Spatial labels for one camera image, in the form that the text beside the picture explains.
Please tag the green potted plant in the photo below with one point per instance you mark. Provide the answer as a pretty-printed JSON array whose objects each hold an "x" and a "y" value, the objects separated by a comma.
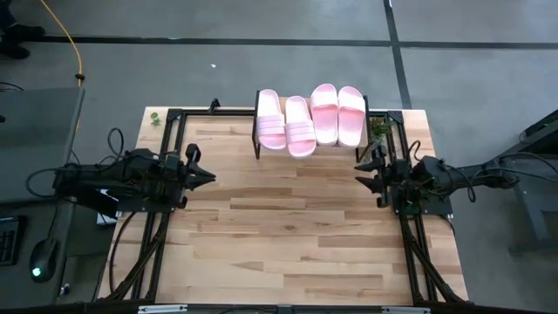
[{"x": 380, "y": 128}]

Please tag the small white box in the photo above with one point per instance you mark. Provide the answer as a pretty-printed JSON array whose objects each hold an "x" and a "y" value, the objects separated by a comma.
[{"x": 106, "y": 219}]

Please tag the small green plant sprig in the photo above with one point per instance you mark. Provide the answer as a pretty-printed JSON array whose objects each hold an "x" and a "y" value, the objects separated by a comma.
[{"x": 155, "y": 119}]

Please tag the person's shoe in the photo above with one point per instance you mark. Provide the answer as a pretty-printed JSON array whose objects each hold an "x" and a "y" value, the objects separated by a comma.
[
  {"x": 13, "y": 51},
  {"x": 26, "y": 34}
]

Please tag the wooden shelf black frame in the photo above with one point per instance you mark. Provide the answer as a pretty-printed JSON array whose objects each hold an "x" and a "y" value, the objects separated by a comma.
[{"x": 255, "y": 139}]

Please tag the pink rubber slide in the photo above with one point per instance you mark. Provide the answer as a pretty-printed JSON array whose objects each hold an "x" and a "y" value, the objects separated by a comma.
[
  {"x": 351, "y": 118},
  {"x": 271, "y": 118},
  {"x": 324, "y": 118},
  {"x": 301, "y": 131}
]

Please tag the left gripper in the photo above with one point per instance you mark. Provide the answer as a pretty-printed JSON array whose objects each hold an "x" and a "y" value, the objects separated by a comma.
[{"x": 183, "y": 174}]

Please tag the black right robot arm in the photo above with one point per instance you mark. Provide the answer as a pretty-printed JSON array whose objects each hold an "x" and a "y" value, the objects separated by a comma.
[{"x": 436, "y": 179}]

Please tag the black table clamp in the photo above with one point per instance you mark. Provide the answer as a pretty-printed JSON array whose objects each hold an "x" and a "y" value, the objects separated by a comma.
[{"x": 214, "y": 105}]

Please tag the black aluminium table frame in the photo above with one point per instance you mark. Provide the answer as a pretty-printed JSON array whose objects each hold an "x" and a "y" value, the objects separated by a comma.
[{"x": 200, "y": 112}]

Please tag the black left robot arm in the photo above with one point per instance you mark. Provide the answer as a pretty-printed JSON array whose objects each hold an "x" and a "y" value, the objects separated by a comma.
[{"x": 113, "y": 179}]

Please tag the silver metal bracket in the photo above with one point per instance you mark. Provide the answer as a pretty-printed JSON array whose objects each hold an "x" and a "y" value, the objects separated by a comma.
[
  {"x": 161, "y": 309},
  {"x": 405, "y": 310}
]

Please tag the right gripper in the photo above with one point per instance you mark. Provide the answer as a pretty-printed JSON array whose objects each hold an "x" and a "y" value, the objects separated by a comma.
[{"x": 388, "y": 179}]

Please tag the grey side desk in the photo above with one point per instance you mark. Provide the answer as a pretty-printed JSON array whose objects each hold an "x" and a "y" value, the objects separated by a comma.
[{"x": 35, "y": 139}]

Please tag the dark metal stand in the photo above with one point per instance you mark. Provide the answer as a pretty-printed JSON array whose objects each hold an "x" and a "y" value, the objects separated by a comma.
[{"x": 527, "y": 209}]

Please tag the black computer mouse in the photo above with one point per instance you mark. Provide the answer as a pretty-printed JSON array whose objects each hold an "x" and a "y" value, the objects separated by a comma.
[{"x": 43, "y": 261}]

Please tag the black keyboard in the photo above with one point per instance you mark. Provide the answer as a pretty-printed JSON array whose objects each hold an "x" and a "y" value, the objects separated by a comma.
[{"x": 9, "y": 240}]

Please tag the small metal knob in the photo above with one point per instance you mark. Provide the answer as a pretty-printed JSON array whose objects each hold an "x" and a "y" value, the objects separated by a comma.
[{"x": 65, "y": 289}]

